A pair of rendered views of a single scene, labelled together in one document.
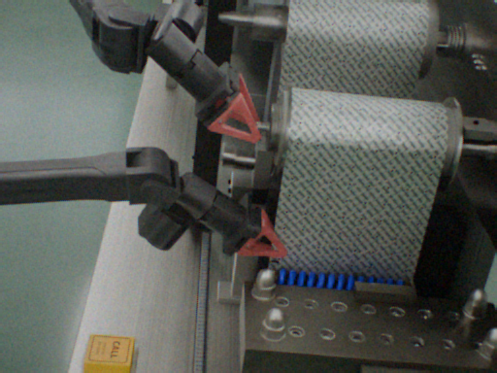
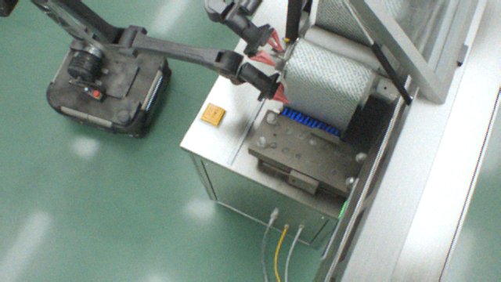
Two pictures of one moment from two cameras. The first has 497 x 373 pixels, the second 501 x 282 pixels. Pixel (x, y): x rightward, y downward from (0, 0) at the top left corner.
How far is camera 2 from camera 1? 0.90 m
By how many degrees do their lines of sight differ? 46
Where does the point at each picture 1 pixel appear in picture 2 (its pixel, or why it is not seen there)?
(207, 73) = (250, 37)
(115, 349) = (214, 113)
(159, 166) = (228, 64)
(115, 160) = (212, 56)
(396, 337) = (315, 161)
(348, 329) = (297, 150)
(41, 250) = not seen: outside the picture
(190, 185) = (244, 72)
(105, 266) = not seen: hidden behind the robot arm
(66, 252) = not seen: outside the picture
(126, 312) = (231, 90)
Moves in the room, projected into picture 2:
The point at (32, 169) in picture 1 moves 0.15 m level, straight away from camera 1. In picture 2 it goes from (179, 51) to (192, 14)
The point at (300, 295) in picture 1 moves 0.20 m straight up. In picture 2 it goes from (287, 124) to (291, 99)
